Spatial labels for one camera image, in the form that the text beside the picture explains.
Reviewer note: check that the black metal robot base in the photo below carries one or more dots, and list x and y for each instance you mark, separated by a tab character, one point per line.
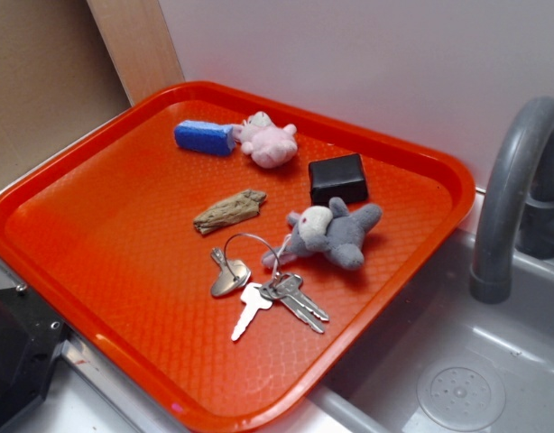
32	334

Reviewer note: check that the gray plush animal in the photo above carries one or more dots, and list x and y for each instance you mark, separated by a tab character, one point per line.
332	230

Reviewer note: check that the pink plush animal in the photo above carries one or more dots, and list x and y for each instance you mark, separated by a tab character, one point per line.
268	145

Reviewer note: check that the brown wood piece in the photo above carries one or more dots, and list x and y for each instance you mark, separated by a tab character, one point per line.
230	211

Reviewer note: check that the silver house key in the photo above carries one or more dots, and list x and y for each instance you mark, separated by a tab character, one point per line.
289	284
294	307

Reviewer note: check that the black rectangular block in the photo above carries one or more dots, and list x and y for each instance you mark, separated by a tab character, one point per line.
342	177

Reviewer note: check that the white head silver key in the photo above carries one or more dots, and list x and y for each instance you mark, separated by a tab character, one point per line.
253	301

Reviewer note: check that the blue sponge block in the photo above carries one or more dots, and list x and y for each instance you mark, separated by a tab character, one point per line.
205	137

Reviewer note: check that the orange plastic tray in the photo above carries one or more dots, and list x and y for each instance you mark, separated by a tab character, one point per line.
104	232

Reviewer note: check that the gray plastic sink basin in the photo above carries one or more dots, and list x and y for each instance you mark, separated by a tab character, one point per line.
373	387

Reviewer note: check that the light wooden board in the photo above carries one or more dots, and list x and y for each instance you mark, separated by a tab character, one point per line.
139	44

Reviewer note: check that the gray toy faucet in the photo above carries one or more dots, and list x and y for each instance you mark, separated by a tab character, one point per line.
518	210

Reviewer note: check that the sink drain cover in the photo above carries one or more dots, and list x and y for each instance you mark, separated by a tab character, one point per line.
461	394

